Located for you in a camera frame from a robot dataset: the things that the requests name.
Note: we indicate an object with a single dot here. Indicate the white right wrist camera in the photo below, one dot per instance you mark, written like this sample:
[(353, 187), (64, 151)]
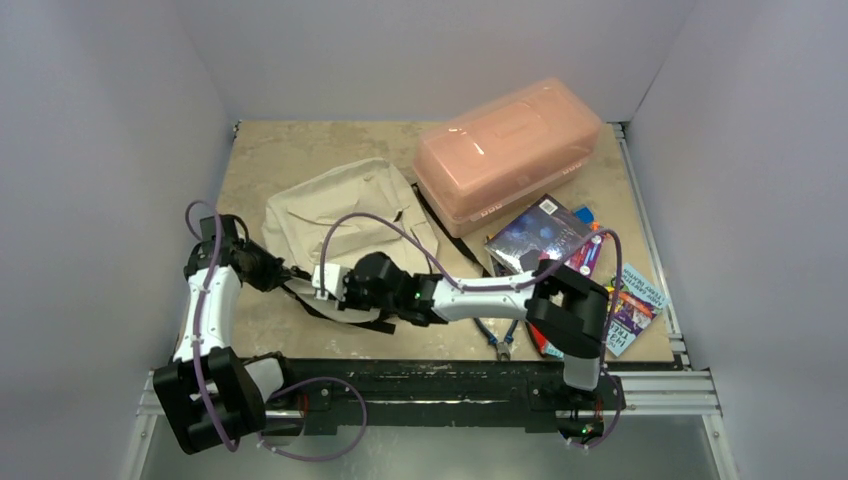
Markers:
[(328, 281)]

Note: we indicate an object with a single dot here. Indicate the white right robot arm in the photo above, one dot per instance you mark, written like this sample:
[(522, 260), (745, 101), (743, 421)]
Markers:
[(567, 308)]

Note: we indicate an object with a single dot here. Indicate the beige canvas backpack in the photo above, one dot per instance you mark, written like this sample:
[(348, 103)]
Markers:
[(346, 213)]

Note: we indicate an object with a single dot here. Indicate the red handled cutter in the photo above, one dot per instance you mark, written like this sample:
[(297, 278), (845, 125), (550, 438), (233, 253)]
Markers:
[(542, 345)]

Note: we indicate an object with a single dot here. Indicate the translucent pink plastic box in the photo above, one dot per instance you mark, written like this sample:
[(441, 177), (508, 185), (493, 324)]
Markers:
[(474, 166)]

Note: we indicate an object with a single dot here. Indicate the aluminium frame rail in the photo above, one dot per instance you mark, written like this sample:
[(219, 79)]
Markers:
[(683, 392)]

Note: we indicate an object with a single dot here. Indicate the light blue treehouse book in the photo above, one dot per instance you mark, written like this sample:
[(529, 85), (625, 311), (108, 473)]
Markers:
[(639, 303)]

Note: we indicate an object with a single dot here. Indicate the purple comic book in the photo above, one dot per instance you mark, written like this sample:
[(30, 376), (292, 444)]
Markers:
[(585, 259)]

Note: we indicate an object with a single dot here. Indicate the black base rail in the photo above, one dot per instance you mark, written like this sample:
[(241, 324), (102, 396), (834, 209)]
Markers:
[(530, 395)]

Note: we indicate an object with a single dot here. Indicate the orange blue small item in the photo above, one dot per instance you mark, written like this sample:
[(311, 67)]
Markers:
[(586, 216)]

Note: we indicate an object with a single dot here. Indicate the blue handled pliers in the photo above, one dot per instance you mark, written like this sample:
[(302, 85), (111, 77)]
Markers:
[(502, 346)]

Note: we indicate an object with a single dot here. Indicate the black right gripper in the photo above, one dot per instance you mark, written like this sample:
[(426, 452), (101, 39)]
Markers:
[(348, 285)]

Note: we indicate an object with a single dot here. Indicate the dark blue shiny book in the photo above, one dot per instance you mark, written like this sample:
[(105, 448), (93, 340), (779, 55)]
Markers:
[(545, 230)]

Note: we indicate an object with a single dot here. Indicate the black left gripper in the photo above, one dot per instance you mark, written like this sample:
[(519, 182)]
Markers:
[(273, 273)]

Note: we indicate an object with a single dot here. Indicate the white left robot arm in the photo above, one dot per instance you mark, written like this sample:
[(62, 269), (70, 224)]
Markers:
[(209, 395)]

